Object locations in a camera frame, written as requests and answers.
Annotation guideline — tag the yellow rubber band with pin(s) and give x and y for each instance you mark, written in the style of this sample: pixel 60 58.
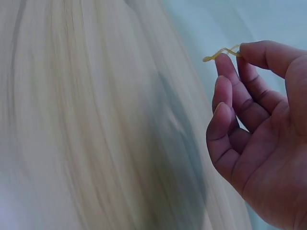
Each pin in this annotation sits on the yellow rubber band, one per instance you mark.
pixel 215 55

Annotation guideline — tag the person's right hand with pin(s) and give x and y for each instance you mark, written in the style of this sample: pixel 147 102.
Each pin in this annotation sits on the person's right hand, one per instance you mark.
pixel 275 148

